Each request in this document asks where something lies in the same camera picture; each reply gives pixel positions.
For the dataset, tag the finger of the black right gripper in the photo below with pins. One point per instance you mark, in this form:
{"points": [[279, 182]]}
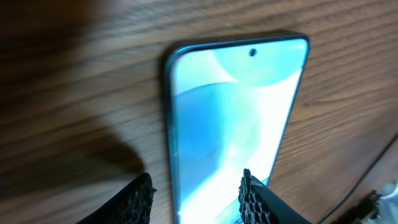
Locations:
{"points": [[366, 209]]}

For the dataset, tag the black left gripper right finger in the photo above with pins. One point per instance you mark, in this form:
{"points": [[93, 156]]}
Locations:
{"points": [[259, 205]]}

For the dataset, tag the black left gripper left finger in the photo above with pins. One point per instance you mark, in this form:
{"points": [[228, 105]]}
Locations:
{"points": [[132, 205]]}

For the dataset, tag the blue Galaxy smartphone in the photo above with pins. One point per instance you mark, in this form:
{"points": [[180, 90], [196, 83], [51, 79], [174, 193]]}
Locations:
{"points": [[227, 102]]}

